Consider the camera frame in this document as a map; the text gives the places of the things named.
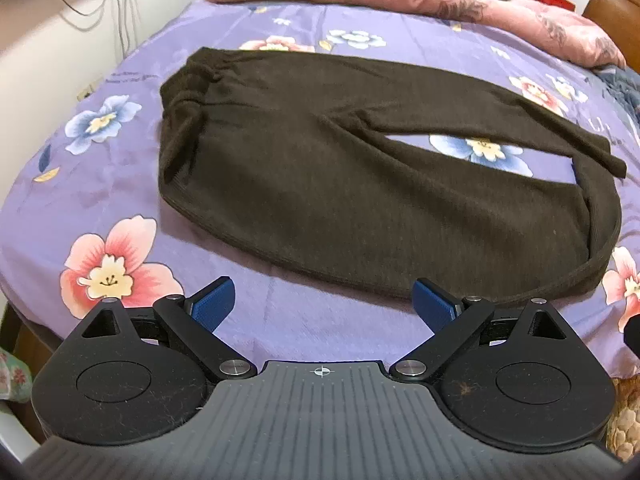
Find dark brown pants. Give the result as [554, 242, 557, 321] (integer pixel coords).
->
[157, 46, 628, 307]

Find blue-grey cloth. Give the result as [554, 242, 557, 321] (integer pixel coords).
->
[595, 64, 640, 127]

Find floral cloth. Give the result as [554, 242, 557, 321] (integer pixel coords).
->
[0, 349, 34, 404]

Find pebble pattern mat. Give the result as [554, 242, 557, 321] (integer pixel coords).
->
[604, 374, 640, 463]

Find purple floral bedsheet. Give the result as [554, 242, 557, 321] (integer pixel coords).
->
[0, 0, 640, 403]

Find wooden headboard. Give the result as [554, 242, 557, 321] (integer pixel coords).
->
[581, 0, 640, 61]

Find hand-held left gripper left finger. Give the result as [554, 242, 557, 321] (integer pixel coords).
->
[80, 276, 258, 381]

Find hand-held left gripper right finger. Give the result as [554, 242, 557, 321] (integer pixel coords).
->
[389, 278, 566, 382]

